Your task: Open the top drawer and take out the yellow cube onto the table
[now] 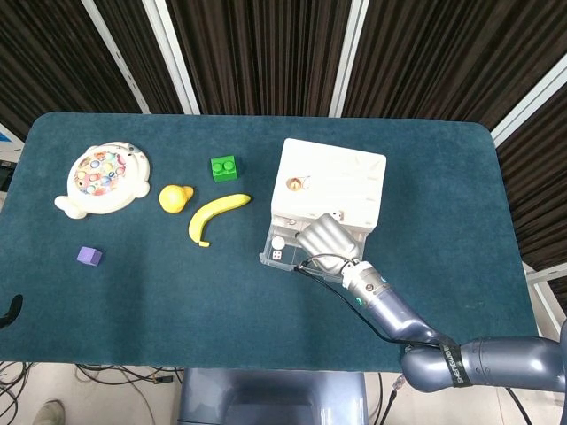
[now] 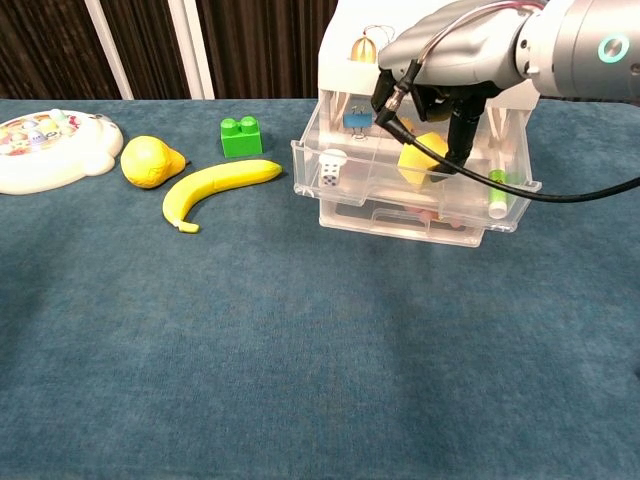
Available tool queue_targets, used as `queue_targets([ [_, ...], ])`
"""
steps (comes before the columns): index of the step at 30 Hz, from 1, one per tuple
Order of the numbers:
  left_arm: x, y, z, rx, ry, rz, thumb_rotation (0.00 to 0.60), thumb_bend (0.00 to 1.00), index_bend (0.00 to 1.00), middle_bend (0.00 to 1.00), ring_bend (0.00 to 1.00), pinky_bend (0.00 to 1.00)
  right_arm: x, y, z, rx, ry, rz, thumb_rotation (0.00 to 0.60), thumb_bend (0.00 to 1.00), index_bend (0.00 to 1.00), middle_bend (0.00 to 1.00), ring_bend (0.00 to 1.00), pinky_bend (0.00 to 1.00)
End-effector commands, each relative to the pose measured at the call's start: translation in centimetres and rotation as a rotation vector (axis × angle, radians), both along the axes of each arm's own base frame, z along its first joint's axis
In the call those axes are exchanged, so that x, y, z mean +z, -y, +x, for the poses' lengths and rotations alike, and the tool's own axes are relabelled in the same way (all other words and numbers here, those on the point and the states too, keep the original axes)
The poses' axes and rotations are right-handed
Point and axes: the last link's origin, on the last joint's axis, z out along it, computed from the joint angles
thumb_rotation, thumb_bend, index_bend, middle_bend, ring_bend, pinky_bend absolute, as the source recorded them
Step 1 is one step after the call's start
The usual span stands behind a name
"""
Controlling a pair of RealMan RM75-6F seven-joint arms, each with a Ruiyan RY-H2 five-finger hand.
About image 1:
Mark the white plastic drawer cabinet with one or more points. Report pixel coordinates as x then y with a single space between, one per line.
336 177

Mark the yellow toy banana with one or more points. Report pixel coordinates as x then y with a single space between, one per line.
212 212

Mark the white frame post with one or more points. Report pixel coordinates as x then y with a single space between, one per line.
117 57
173 57
527 104
350 57

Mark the white fishing game toy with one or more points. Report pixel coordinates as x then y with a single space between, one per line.
102 172

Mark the purple cube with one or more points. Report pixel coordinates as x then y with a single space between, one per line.
88 257

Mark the small die on cabinet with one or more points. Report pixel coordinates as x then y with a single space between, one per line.
339 215

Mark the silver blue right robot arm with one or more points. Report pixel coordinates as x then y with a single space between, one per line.
398 310

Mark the clear drawer with yellow block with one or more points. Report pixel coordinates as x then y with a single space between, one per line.
292 253

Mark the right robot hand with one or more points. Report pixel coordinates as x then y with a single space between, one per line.
330 243

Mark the green building block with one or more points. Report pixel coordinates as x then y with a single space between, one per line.
223 170

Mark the white die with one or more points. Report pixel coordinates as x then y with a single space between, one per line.
277 255

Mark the grey shoe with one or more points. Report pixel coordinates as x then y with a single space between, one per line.
49 414

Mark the dark brown pleated curtain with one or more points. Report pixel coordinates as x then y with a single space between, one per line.
266 53

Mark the white round disc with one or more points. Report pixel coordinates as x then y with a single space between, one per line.
278 243

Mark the blue table cloth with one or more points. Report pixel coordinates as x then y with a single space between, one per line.
177 310

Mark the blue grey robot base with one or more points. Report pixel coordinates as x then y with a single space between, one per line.
266 398

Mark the yellow toy pear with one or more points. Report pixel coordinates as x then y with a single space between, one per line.
172 199

